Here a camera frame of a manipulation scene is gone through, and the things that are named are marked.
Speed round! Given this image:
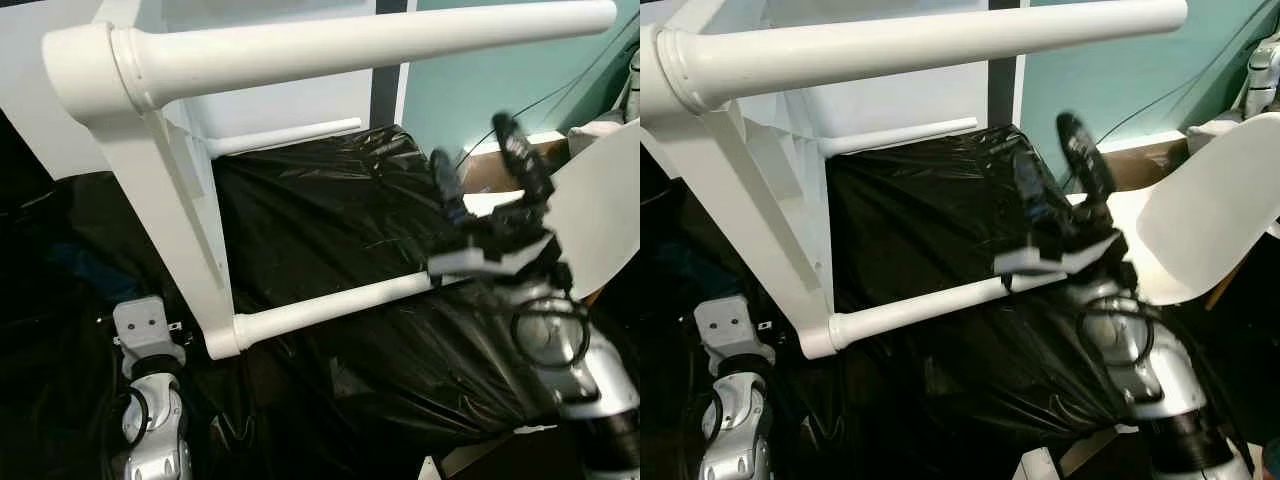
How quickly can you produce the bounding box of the white plastic table top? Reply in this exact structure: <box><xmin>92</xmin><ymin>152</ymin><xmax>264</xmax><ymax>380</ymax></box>
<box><xmin>42</xmin><ymin>0</ymin><xmax>246</xmax><ymax>361</ymax></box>
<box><xmin>640</xmin><ymin>0</ymin><xmax>836</xmax><ymax>361</ymax></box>

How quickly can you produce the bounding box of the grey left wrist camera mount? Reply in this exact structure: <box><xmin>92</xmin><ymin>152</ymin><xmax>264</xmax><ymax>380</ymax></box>
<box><xmin>695</xmin><ymin>295</ymin><xmax>773</xmax><ymax>373</ymax></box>
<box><xmin>112</xmin><ymin>297</ymin><xmax>188</xmax><ymax>376</ymax></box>

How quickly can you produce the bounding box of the black plastic sheet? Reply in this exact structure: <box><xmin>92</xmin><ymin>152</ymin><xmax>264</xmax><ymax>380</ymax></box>
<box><xmin>0</xmin><ymin>125</ymin><xmax>640</xmax><ymax>480</ymax></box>
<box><xmin>640</xmin><ymin>125</ymin><xmax>1251</xmax><ymax>480</ymax></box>

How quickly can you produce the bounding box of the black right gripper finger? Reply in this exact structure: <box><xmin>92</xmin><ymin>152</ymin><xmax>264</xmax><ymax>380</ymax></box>
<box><xmin>1057</xmin><ymin>112</ymin><xmax>1113</xmax><ymax>206</ymax></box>
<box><xmin>492</xmin><ymin>113</ymin><xmax>556</xmax><ymax>206</ymax></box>
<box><xmin>1010</xmin><ymin>150</ymin><xmax>1053</xmax><ymax>228</ymax></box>
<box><xmin>430</xmin><ymin>150</ymin><xmax>471</xmax><ymax>228</ymax></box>

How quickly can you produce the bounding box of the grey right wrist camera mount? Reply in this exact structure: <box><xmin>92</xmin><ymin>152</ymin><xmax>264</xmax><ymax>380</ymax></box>
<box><xmin>428</xmin><ymin>232</ymin><xmax>556</xmax><ymax>281</ymax></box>
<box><xmin>993</xmin><ymin>235</ymin><xmax>1126</xmax><ymax>276</ymax></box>

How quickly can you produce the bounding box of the silver grey standing robot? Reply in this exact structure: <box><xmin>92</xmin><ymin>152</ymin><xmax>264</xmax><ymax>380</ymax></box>
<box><xmin>620</xmin><ymin>50</ymin><xmax>640</xmax><ymax>121</ymax></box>
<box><xmin>1240</xmin><ymin>35</ymin><xmax>1280</xmax><ymax>119</ymax></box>

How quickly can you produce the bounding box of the grey cushion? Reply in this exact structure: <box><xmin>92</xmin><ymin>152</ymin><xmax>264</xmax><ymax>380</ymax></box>
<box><xmin>1187</xmin><ymin>115</ymin><xmax>1246</xmax><ymax>141</ymax></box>
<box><xmin>568</xmin><ymin>118</ymin><xmax>626</xmax><ymax>141</ymax></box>

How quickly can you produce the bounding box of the thin black wall cable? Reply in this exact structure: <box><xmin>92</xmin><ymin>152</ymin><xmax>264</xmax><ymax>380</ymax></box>
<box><xmin>455</xmin><ymin>10</ymin><xmax>640</xmax><ymax>166</ymax></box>
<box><xmin>1060</xmin><ymin>0</ymin><xmax>1271</xmax><ymax>191</ymax></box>

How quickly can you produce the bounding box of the white plastic table leg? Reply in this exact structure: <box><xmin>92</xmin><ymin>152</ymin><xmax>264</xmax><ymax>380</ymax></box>
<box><xmin>112</xmin><ymin>0</ymin><xmax>618</xmax><ymax>111</ymax></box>
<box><xmin>828</xmin><ymin>270</ymin><xmax>1041</xmax><ymax>351</ymax></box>
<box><xmin>235</xmin><ymin>270</ymin><xmax>471</xmax><ymax>351</ymax></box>
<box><xmin>818</xmin><ymin>118</ymin><xmax>981</xmax><ymax>158</ymax></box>
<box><xmin>685</xmin><ymin>0</ymin><xmax>1189</xmax><ymax>113</ymax></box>
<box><xmin>205</xmin><ymin>118</ymin><xmax>364</xmax><ymax>158</ymax></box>

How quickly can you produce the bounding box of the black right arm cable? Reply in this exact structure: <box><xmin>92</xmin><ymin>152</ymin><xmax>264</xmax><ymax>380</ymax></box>
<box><xmin>508</xmin><ymin>295</ymin><xmax>591</xmax><ymax>371</ymax></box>
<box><xmin>1078</xmin><ymin>300</ymin><xmax>1156</xmax><ymax>371</ymax></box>

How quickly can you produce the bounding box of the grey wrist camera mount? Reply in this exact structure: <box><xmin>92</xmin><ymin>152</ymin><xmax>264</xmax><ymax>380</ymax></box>
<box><xmin>695</xmin><ymin>295</ymin><xmax>773</xmax><ymax>373</ymax></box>
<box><xmin>428</xmin><ymin>232</ymin><xmax>556</xmax><ymax>281</ymax></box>
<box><xmin>993</xmin><ymin>235</ymin><xmax>1126</xmax><ymax>276</ymax></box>
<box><xmin>112</xmin><ymin>297</ymin><xmax>188</xmax><ymax>376</ymax></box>

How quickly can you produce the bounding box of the white plastic chair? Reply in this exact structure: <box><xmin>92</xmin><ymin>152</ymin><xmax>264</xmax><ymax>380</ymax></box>
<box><xmin>1070</xmin><ymin>112</ymin><xmax>1280</xmax><ymax>306</ymax></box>
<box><xmin>465</xmin><ymin>118</ymin><xmax>640</xmax><ymax>301</ymax></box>

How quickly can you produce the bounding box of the brown cardboard box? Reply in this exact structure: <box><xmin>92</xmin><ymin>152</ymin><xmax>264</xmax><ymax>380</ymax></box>
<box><xmin>460</xmin><ymin>130</ymin><xmax>571</xmax><ymax>196</ymax></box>
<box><xmin>1095</xmin><ymin>135</ymin><xmax>1191</xmax><ymax>191</ymax></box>

